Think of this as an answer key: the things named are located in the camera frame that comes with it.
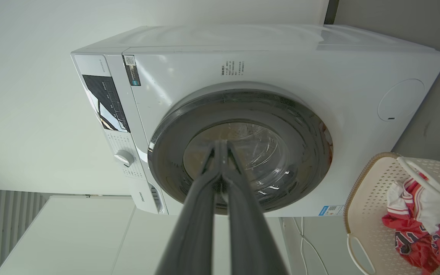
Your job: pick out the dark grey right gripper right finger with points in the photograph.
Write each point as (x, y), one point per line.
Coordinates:
(246, 221)

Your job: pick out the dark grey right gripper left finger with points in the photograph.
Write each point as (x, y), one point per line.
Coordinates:
(195, 214)

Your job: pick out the round black glass washer door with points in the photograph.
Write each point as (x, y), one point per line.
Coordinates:
(304, 152)

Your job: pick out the white front-load washing machine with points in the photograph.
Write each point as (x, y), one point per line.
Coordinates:
(288, 65)

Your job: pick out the blue white energy label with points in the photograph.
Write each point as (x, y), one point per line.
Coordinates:
(330, 210)

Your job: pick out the white washer control knob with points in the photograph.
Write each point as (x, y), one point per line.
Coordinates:
(124, 158)

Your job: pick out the cream perforated laundry basket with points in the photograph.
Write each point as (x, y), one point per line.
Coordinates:
(369, 214)

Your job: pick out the white cabinet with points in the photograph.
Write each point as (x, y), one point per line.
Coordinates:
(75, 236)

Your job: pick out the black washer display panel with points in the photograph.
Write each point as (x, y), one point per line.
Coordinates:
(107, 103)

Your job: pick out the black QR code sticker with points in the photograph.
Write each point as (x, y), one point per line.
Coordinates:
(131, 70)

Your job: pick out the red white sports jersey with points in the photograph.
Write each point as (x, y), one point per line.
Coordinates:
(418, 240)

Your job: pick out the white ribbed panel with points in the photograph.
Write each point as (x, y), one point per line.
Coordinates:
(2, 221)

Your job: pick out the round white filter cover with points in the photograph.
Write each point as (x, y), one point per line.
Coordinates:
(401, 100)

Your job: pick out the black baseboard strip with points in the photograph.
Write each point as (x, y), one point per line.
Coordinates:
(331, 11)

